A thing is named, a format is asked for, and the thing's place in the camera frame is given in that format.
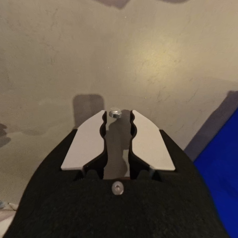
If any blue plastic bin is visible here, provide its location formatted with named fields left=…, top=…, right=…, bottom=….
left=193, top=107, right=238, bottom=238

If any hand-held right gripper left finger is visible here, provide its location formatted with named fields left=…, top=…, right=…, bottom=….
left=60, top=110, right=108, bottom=179

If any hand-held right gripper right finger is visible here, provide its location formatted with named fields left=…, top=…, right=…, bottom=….
left=129, top=110, right=176, bottom=179

